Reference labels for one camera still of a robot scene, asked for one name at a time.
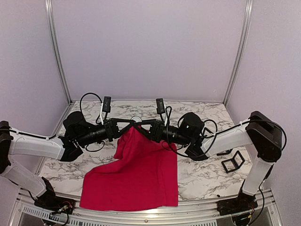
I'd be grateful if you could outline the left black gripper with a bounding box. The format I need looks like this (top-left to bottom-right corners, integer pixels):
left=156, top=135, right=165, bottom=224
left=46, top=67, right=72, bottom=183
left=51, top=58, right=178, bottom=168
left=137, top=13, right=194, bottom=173
left=76, top=118, right=134, bottom=147

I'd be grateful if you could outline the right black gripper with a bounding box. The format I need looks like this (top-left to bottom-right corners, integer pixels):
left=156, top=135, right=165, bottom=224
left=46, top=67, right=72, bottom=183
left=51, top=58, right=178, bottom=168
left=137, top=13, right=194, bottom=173
left=133, top=119, right=191, bottom=147

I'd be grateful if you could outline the red t-shirt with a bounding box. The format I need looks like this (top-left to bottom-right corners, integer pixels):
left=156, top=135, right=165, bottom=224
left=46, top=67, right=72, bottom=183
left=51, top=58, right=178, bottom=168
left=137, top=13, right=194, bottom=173
left=79, top=128, right=179, bottom=211

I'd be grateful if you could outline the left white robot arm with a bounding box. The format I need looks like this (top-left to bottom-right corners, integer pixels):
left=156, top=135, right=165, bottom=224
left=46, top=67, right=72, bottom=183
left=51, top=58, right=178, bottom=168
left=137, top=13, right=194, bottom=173
left=0, top=97, right=134, bottom=210

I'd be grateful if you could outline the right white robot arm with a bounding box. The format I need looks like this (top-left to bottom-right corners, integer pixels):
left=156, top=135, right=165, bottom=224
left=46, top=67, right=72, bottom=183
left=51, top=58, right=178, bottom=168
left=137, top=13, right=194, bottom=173
left=134, top=111, right=287, bottom=211

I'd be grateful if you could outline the black open display box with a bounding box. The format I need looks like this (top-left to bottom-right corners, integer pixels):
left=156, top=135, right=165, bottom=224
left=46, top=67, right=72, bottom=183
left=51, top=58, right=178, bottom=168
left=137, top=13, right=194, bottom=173
left=201, top=127, right=214, bottom=137
left=216, top=149, right=232, bottom=156
left=222, top=151, right=245, bottom=174

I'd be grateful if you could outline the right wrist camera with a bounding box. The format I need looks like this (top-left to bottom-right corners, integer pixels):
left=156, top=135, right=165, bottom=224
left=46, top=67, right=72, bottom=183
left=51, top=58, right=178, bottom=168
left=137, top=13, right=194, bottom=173
left=156, top=98, right=171, bottom=126

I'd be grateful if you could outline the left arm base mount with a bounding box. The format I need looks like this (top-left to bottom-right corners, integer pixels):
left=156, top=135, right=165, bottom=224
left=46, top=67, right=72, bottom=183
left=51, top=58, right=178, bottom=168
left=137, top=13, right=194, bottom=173
left=34, top=177, right=75, bottom=214

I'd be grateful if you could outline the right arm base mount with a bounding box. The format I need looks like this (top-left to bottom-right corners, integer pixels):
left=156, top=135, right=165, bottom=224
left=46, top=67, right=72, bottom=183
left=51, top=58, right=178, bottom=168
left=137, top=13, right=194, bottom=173
left=217, top=187, right=258, bottom=216

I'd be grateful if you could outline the left aluminium frame post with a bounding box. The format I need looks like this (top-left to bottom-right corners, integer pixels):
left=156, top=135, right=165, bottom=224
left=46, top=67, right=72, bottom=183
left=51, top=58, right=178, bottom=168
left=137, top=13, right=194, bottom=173
left=45, top=0, right=72, bottom=105

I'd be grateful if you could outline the aluminium frame post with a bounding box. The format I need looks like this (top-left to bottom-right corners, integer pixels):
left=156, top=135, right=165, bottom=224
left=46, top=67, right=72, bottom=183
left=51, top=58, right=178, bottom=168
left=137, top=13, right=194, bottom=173
left=223, top=0, right=254, bottom=106
left=45, top=0, right=72, bottom=105

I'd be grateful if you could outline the right aluminium frame post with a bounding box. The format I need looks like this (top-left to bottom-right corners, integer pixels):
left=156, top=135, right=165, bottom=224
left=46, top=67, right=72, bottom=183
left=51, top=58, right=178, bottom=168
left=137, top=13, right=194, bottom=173
left=223, top=0, right=254, bottom=106

